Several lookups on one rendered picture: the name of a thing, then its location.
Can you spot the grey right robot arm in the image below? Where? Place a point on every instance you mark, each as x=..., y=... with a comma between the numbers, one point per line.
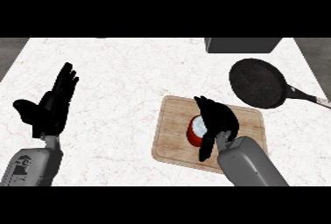
x=246, y=163

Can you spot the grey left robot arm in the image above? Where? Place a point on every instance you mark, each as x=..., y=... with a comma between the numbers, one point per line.
x=32, y=166

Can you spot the dark grey appliance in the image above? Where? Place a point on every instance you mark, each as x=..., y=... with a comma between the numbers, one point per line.
x=239, y=45

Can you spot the black frying pan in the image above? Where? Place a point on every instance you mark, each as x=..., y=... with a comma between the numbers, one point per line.
x=258, y=83

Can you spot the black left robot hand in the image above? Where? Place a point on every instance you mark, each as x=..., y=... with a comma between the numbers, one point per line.
x=48, y=110

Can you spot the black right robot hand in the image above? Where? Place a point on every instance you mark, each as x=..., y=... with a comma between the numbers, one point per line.
x=218, y=116

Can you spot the wooden cutting board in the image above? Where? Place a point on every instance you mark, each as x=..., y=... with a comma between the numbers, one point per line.
x=175, y=128

